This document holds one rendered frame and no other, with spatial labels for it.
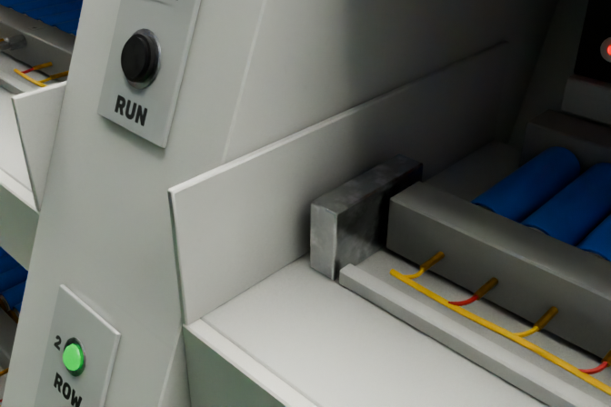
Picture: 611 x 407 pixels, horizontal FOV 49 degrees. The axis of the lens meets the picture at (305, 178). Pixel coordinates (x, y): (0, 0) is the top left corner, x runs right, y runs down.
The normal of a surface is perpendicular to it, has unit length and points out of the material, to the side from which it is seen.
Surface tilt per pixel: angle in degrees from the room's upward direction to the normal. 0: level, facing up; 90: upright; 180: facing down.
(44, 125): 90
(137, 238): 90
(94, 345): 90
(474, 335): 23
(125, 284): 90
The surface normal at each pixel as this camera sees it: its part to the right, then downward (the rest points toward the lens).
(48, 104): 0.72, 0.34
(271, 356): 0.00, -0.87
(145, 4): -0.64, -0.01
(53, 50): -0.69, 0.35
